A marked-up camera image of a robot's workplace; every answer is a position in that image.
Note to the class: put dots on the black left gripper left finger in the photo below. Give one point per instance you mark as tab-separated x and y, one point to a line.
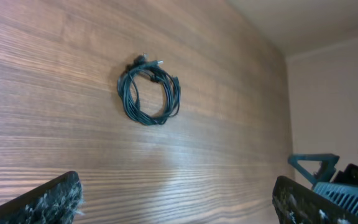
57	201

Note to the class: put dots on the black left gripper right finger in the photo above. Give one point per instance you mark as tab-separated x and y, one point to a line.
296	204

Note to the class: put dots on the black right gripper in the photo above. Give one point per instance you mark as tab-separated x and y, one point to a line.
319	169

